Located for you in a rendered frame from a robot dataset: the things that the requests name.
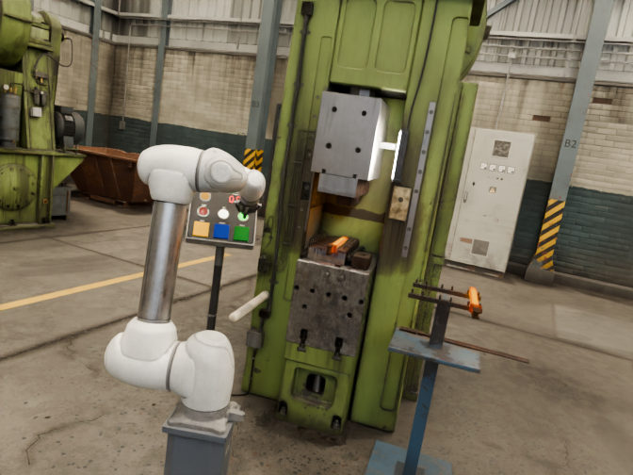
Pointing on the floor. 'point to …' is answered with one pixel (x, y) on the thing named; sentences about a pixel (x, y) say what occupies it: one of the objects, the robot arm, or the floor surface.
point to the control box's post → (216, 286)
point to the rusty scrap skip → (111, 177)
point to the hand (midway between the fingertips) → (245, 213)
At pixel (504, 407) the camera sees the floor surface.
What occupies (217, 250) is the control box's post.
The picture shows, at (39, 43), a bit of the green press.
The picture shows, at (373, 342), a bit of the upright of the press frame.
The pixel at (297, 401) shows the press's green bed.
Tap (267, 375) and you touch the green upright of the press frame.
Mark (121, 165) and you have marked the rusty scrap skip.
